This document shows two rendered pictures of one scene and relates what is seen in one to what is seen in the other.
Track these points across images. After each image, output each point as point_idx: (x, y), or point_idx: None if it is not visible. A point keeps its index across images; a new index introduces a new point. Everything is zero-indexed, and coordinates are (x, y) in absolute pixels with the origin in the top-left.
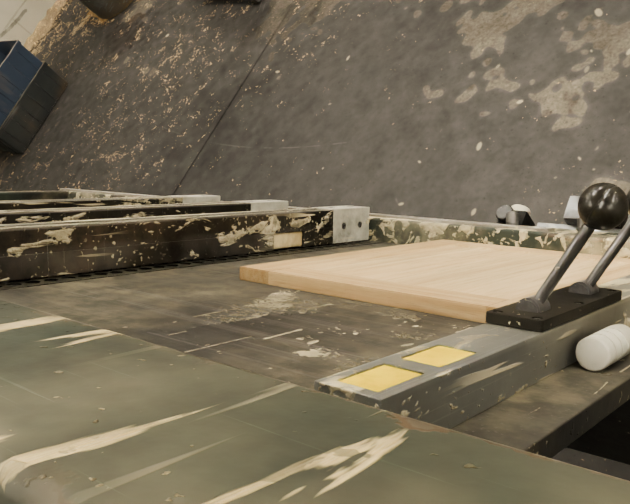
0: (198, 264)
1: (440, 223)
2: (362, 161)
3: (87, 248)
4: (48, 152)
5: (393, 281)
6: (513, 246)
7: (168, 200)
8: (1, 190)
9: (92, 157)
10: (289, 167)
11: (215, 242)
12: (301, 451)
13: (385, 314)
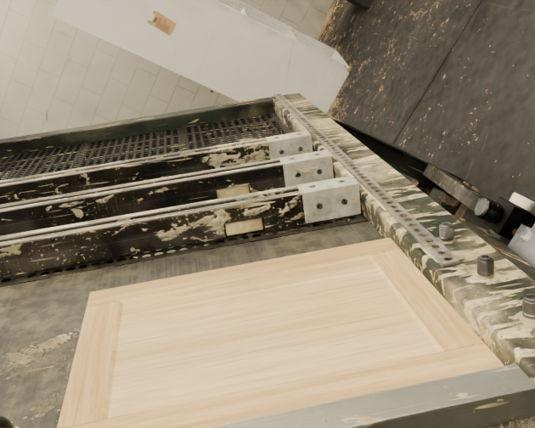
0: (126, 262)
1: (390, 220)
2: None
3: (35, 256)
4: (382, 8)
5: (124, 347)
6: (419, 270)
7: (253, 146)
8: (351, 43)
9: (405, 14)
10: None
11: (155, 239)
12: None
13: (42, 398)
